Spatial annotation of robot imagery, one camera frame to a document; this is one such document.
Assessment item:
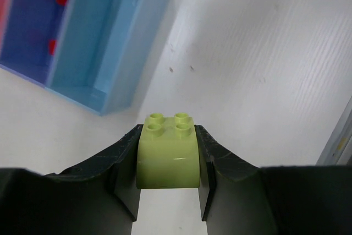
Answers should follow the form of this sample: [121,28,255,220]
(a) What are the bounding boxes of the light green duplo brick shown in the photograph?
[136,112,200,189]

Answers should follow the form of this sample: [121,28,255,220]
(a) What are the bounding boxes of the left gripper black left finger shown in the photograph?
[1,125,142,234]

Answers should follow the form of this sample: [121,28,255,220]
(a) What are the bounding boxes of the light blue container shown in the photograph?
[47,0,169,115]

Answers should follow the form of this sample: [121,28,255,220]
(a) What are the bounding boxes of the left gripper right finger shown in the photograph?
[195,125,351,234]

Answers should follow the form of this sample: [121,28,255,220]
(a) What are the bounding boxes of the dark blue container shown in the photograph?
[1,0,68,86]

